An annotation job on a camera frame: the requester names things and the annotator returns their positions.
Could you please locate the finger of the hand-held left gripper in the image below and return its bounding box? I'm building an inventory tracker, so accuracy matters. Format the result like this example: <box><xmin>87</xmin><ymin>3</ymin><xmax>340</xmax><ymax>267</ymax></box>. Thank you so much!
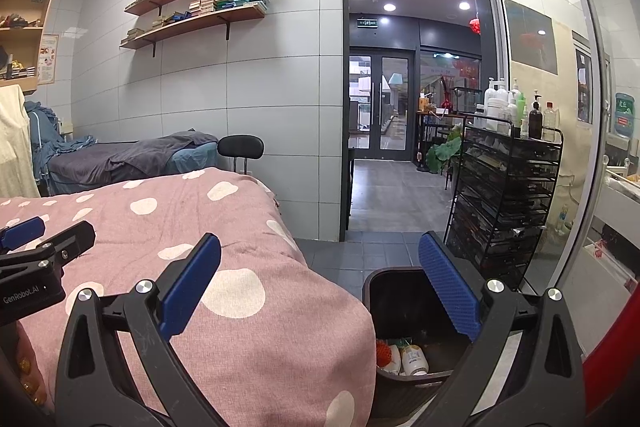
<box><xmin>20</xmin><ymin>220</ymin><xmax>96</xmax><ymax>280</ymax></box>
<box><xmin>0</xmin><ymin>216</ymin><xmax>47</xmax><ymax>253</ymax></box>

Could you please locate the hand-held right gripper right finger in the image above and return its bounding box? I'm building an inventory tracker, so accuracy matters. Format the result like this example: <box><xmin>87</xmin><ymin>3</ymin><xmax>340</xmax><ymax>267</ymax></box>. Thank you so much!
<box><xmin>419</xmin><ymin>231</ymin><xmax>587</xmax><ymax>427</ymax></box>

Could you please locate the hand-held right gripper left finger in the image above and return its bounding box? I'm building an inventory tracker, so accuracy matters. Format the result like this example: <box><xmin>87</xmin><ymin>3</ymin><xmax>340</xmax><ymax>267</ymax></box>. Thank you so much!
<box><xmin>55</xmin><ymin>233</ymin><xmax>236</xmax><ymax>427</ymax></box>

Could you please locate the black trash bin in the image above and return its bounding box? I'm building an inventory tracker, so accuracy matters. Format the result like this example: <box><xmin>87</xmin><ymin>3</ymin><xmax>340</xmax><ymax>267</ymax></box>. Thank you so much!
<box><xmin>362</xmin><ymin>267</ymin><xmax>521</xmax><ymax>413</ymax></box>

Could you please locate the orange and white juice bottle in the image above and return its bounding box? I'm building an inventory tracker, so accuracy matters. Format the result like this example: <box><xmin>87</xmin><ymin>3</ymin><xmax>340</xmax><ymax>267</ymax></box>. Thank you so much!
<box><xmin>400</xmin><ymin>343</ymin><xmax>430</xmax><ymax>376</ymax></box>

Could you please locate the person's left hand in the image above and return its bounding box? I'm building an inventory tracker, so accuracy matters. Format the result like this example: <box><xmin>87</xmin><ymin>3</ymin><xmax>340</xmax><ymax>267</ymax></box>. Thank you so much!
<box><xmin>12</xmin><ymin>322</ymin><xmax>58</xmax><ymax>408</ymax></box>

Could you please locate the pink white-spotted blanket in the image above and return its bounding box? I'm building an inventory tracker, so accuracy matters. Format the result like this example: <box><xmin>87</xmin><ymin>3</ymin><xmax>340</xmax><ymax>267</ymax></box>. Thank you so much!
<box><xmin>0</xmin><ymin>167</ymin><xmax>377</xmax><ymax>427</ymax></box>

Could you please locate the grey blanket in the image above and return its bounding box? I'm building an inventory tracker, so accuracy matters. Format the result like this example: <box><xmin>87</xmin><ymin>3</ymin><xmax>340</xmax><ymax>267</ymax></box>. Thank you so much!
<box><xmin>47</xmin><ymin>131</ymin><xmax>219</xmax><ymax>195</ymax></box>

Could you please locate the cream towel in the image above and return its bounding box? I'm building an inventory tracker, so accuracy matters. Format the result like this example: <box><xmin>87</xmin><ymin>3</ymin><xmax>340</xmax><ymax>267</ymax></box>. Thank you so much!
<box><xmin>0</xmin><ymin>84</ymin><xmax>41</xmax><ymax>200</ymax></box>

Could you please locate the blue cloth pile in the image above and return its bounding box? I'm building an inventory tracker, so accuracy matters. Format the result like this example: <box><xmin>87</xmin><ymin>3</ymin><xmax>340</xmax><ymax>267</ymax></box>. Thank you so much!
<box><xmin>24</xmin><ymin>99</ymin><xmax>96</xmax><ymax>188</ymax></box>

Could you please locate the light blue bed cover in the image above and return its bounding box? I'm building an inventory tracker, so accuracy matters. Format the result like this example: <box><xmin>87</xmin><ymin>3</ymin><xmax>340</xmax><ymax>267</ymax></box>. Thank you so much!
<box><xmin>172</xmin><ymin>142</ymin><xmax>219</xmax><ymax>175</ymax></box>

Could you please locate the green leafy plant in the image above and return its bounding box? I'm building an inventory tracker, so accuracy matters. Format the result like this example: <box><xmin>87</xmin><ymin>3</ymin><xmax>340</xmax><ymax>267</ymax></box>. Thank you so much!
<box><xmin>426</xmin><ymin>124</ymin><xmax>463</xmax><ymax>172</ymax></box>

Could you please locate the black chair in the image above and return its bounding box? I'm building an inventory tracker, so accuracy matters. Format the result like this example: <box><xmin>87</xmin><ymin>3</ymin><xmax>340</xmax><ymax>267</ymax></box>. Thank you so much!
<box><xmin>217</xmin><ymin>135</ymin><xmax>265</xmax><ymax>175</ymax></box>

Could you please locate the black metal table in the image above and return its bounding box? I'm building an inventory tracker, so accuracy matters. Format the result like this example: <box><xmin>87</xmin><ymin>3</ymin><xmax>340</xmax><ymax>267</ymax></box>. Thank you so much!
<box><xmin>416</xmin><ymin>109</ymin><xmax>463</xmax><ymax>168</ymax></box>

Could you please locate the dark brown pump bottle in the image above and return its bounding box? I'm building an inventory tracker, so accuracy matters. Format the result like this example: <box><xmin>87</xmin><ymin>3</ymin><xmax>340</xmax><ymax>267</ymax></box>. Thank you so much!
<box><xmin>528</xmin><ymin>90</ymin><xmax>544</xmax><ymax>140</ymax></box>

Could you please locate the glass double door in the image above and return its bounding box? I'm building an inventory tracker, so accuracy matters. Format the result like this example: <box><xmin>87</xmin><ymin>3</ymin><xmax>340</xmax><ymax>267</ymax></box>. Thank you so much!
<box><xmin>349</xmin><ymin>49</ymin><xmax>416</xmax><ymax>152</ymax></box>

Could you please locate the large white pump bottle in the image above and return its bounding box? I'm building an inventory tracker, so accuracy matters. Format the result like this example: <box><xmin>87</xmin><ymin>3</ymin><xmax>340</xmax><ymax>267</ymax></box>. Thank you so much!
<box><xmin>484</xmin><ymin>78</ymin><xmax>501</xmax><ymax>128</ymax></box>

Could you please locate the clear bottle red cap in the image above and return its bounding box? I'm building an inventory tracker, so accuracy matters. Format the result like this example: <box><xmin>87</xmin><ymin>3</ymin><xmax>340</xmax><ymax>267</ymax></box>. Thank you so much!
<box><xmin>542</xmin><ymin>103</ymin><xmax>558</xmax><ymax>142</ymax></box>

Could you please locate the blue water jug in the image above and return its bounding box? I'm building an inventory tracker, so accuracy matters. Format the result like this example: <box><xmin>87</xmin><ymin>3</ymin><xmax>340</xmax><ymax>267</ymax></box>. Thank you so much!
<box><xmin>612</xmin><ymin>93</ymin><xmax>638</xmax><ymax>138</ymax></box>

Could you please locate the dark framed board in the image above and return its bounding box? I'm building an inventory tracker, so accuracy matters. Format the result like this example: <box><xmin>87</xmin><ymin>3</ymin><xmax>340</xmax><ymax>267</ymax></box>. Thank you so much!
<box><xmin>572</xmin><ymin>32</ymin><xmax>596</xmax><ymax>125</ymax></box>

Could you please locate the black wire rack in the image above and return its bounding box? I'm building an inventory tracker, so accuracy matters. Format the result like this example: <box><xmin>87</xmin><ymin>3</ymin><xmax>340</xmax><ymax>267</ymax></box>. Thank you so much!
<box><xmin>442</xmin><ymin>114</ymin><xmax>565</xmax><ymax>295</ymax></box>

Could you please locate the wall poster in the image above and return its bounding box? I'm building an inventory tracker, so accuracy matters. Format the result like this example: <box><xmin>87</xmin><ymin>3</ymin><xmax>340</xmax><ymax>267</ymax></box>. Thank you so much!
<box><xmin>37</xmin><ymin>34</ymin><xmax>60</xmax><ymax>85</ymax></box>

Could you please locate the dark door frame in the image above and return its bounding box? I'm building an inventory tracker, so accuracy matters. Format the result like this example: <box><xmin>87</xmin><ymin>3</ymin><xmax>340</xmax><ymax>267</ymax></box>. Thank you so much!
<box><xmin>341</xmin><ymin>0</ymin><xmax>493</xmax><ymax>243</ymax></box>

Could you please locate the wooden wall cabinet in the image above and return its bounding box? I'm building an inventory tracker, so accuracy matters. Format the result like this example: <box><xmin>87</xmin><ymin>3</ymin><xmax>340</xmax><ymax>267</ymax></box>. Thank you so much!
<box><xmin>0</xmin><ymin>0</ymin><xmax>57</xmax><ymax>95</ymax></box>

